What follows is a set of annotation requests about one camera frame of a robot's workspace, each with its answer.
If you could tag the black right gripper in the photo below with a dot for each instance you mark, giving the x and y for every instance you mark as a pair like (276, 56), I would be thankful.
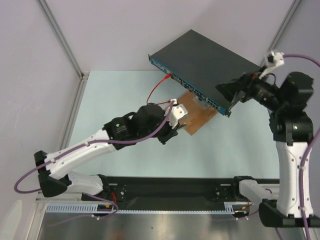
(240, 92)

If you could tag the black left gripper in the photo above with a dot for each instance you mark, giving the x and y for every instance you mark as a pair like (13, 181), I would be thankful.
(170, 133)

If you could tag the silver transceiver module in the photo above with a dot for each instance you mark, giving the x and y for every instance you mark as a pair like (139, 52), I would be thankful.
(181, 126)

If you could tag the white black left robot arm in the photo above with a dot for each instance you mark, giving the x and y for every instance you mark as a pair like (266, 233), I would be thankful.
(57, 176)

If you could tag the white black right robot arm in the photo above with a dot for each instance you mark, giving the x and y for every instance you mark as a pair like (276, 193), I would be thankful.
(293, 134)

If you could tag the wooden base board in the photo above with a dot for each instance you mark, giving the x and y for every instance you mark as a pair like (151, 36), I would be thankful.
(197, 116)

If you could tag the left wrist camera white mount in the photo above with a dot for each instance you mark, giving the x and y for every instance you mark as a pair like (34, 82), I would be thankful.
(175, 113)

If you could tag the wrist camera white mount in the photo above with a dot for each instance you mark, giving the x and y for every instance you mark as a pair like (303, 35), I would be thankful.
(175, 113)
(273, 60)

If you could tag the blue black network switch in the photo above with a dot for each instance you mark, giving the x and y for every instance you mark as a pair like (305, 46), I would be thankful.
(199, 65)

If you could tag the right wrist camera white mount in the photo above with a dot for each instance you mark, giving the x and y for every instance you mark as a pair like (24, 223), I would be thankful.
(273, 60)

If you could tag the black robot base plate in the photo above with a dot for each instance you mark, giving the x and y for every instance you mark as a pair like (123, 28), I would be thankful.
(174, 192)

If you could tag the grey slotted cable duct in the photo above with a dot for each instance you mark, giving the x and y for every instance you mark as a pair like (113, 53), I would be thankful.
(95, 208)

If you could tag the aluminium frame post right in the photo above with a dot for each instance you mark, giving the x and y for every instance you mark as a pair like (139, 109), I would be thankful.
(291, 12)

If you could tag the aluminium frame post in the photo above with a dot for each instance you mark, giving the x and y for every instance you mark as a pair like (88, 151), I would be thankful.
(58, 33)
(291, 12)

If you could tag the aluminium frame post left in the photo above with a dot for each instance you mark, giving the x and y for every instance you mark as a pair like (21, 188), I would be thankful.
(58, 33)

